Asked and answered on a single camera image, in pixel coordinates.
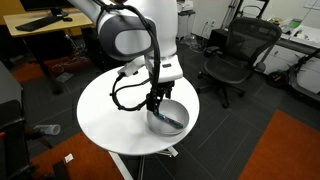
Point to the white paper scrap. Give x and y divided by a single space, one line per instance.
68 158

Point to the grey round bowl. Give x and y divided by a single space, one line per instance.
176 111

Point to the dark marker with teal cap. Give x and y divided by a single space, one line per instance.
171 122

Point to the black monitor with stand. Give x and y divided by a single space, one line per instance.
43 4

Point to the light wooden desk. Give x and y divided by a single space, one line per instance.
78 20

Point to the white cabinet desk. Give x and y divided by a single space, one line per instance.
283 56

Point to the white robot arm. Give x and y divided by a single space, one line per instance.
160 20

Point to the black electric scooter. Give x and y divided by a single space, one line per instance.
276 79

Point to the black box on floor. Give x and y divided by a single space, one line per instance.
218 38

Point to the black mesh office chair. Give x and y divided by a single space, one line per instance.
233 66

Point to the black computer mouse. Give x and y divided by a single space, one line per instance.
67 19

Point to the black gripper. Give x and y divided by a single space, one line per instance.
165 88

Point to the white round table base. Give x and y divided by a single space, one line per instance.
118 163

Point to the black keyboard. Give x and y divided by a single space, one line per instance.
36 23

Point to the grey flat floor plate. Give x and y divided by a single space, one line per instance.
64 77

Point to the black upright post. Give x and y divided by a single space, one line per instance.
61 171

